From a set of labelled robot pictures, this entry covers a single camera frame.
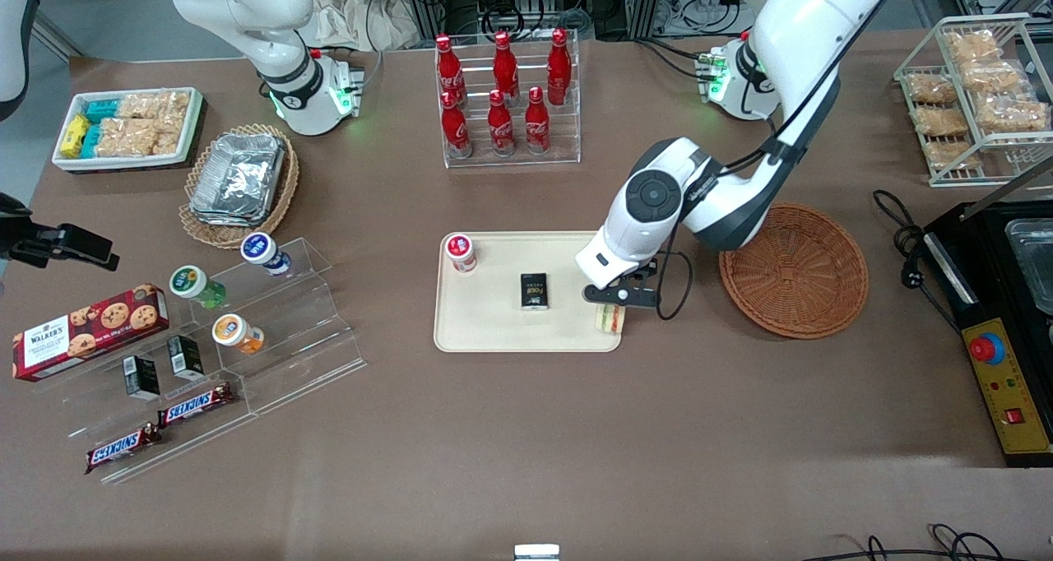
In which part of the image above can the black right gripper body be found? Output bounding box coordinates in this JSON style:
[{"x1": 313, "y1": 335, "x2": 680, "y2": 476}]
[{"x1": 0, "y1": 191, "x2": 35, "y2": 259}]

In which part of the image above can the cream plastic tray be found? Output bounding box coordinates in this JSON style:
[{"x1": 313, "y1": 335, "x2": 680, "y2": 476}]
[{"x1": 434, "y1": 231, "x2": 624, "y2": 354}]

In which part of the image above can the light wicker basket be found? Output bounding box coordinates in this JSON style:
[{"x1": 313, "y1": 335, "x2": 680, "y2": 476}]
[{"x1": 179, "y1": 123, "x2": 299, "y2": 250}]

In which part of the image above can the round brown wicker basket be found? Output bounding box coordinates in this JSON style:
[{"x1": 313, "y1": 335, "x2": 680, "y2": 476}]
[{"x1": 720, "y1": 203, "x2": 870, "y2": 340}]

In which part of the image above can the aluminium foil tray stack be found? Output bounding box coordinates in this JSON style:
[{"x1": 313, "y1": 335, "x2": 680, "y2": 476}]
[{"x1": 189, "y1": 132, "x2": 287, "y2": 227}]

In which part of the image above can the red cookie box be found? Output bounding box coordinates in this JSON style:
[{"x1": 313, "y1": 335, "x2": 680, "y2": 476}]
[{"x1": 12, "y1": 283, "x2": 170, "y2": 382}]

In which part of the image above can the white rectangular snack bin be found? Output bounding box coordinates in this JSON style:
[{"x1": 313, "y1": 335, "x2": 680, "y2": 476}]
[{"x1": 51, "y1": 86, "x2": 205, "y2": 172}]

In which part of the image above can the yellow snack packet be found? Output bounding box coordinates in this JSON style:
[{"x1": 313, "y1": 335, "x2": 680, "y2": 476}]
[{"x1": 61, "y1": 115, "x2": 91, "y2": 157}]

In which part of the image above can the green lid cup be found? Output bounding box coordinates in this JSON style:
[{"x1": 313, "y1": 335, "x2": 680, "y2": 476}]
[{"x1": 169, "y1": 265, "x2": 226, "y2": 310}]

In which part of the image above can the clear acrylic bottle rack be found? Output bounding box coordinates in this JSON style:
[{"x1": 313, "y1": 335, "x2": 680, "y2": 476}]
[{"x1": 434, "y1": 30, "x2": 582, "y2": 169}]

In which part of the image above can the red lid yogurt cup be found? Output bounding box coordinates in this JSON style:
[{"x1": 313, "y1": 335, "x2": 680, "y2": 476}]
[{"x1": 445, "y1": 232, "x2": 479, "y2": 274}]

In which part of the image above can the small black carton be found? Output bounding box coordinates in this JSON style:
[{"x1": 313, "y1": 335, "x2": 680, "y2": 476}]
[
  {"x1": 167, "y1": 335, "x2": 206, "y2": 382},
  {"x1": 123, "y1": 355, "x2": 161, "y2": 402}
]

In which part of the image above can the red cola bottle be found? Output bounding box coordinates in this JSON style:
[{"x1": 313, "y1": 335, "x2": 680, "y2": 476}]
[
  {"x1": 546, "y1": 28, "x2": 573, "y2": 106},
  {"x1": 525, "y1": 86, "x2": 550, "y2": 155},
  {"x1": 441, "y1": 90, "x2": 472, "y2": 160},
  {"x1": 435, "y1": 35, "x2": 467, "y2": 108},
  {"x1": 493, "y1": 31, "x2": 520, "y2": 101},
  {"x1": 487, "y1": 89, "x2": 516, "y2": 157}
]

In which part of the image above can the orange lid cup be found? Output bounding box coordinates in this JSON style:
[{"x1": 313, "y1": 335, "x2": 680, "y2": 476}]
[{"x1": 211, "y1": 313, "x2": 266, "y2": 356}]

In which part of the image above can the blue lid cup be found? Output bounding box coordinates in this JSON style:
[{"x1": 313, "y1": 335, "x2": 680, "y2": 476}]
[{"x1": 240, "y1": 232, "x2": 293, "y2": 277}]

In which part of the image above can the Snickers chocolate bar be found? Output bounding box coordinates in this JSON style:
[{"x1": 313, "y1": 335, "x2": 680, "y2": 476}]
[
  {"x1": 85, "y1": 424, "x2": 162, "y2": 474},
  {"x1": 156, "y1": 382, "x2": 235, "y2": 428}
]

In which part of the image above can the clear acrylic stepped shelf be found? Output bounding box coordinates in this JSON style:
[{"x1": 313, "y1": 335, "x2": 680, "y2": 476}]
[{"x1": 62, "y1": 236, "x2": 368, "y2": 486}]

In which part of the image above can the clear bag fried snack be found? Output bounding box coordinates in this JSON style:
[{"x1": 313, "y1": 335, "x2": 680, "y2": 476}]
[
  {"x1": 905, "y1": 72, "x2": 959, "y2": 105},
  {"x1": 915, "y1": 104, "x2": 972, "y2": 137},
  {"x1": 925, "y1": 140, "x2": 984, "y2": 171},
  {"x1": 946, "y1": 29, "x2": 1006, "y2": 64},
  {"x1": 975, "y1": 96, "x2": 1050, "y2": 134},
  {"x1": 961, "y1": 59, "x2": 1029, "y2": 95}
]

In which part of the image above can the red emergency stop button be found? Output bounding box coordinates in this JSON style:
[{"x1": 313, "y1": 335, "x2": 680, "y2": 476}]
[{"x1": 969, "y1": 332, "x2": 1005, "y2": 365}]

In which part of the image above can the crumpled brown paper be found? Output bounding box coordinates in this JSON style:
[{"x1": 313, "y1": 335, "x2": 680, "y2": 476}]
[{"x1": 310, "y1": 0, "x2": 422, "y2": 52}]

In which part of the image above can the black countertop appliance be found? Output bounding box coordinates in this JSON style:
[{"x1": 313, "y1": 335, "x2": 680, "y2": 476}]
[{"x1": 925, "y1": 202, "x2": 1053, "y2": 323}]

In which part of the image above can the yellow panel control box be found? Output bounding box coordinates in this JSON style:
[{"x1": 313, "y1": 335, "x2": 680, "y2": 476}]
[{"x1": 961, "y1": 318, "x2": 1053, "y2": 467}]

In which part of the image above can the grey metal rod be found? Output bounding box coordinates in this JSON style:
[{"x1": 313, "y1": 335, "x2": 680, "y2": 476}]
[{"x1": 958, "y1": 156, "x2": 1053, "y2": 221}]

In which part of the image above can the steel appliance pan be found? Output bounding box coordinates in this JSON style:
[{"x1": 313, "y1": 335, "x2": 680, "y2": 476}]
[{"x1": 1004, "y1": 219, "x2": 1053, "y2": 315}]

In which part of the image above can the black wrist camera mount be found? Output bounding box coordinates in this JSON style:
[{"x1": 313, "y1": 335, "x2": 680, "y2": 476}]
[{"x1": 615, "y1": 258, "x2": 660, "y2": 287}]

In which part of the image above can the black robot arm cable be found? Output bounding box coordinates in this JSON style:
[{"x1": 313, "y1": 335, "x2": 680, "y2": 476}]
[{"x1": 654, "y1": 0, "x2": 912, "y2": 322}]

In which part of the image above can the black power cable with plug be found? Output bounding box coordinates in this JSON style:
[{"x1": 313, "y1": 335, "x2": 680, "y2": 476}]
[{"x1": 872, "y1": 189, "x2": 962, "y2": 333}]

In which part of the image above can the silver metal handle bar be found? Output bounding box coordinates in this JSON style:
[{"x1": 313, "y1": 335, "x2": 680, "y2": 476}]
[{"x1": 928, "y1": 234, "x2": 980, "y2": 305}]

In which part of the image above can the white wire rack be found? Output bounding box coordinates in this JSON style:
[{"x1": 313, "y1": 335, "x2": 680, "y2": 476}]
[{"x1": 893, "y1": 13, "x2": 1053, "y2": 188}]

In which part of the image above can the black floor cable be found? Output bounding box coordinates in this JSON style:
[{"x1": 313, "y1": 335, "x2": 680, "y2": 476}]
[{"x1": 802, "y1": 523, "x2": 1053, "y2": 561}]

